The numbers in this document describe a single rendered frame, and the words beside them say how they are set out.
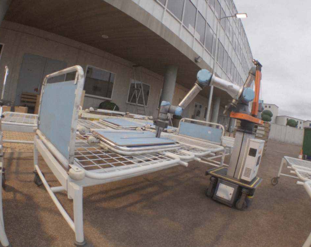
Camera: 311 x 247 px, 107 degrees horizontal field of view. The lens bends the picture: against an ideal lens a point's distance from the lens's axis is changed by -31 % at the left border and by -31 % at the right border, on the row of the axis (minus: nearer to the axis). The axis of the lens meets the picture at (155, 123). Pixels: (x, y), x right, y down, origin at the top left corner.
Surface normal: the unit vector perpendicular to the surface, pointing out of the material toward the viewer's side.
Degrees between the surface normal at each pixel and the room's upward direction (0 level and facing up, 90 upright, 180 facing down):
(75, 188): 0
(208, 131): 90
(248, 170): 90
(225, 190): 90
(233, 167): 90
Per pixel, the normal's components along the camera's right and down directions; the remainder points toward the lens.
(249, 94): -0.15, 0.07
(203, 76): -0.38, -0.04
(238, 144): -0.72, -0.08
